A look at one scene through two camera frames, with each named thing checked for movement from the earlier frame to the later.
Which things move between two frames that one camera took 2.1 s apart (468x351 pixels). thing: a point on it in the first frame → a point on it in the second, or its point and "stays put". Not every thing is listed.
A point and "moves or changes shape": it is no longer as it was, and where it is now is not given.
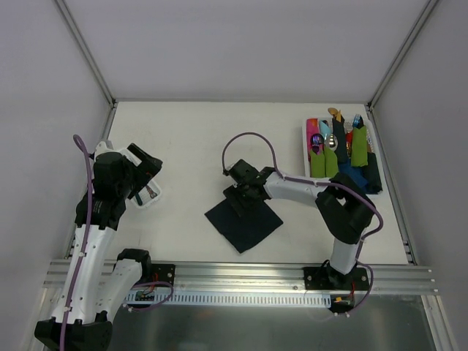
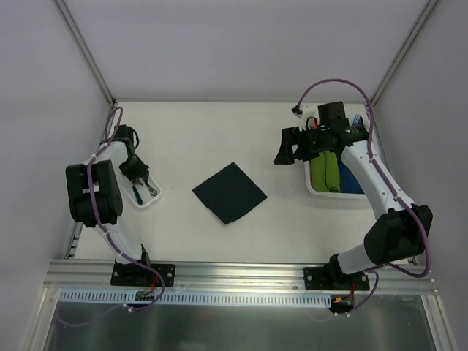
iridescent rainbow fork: (151, 193) stays put
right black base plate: (327, 278) stays put
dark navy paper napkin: (257, 223) moves or changes shape
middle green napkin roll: (330, 162) stays put
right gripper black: (239, 197) → (300, 142)
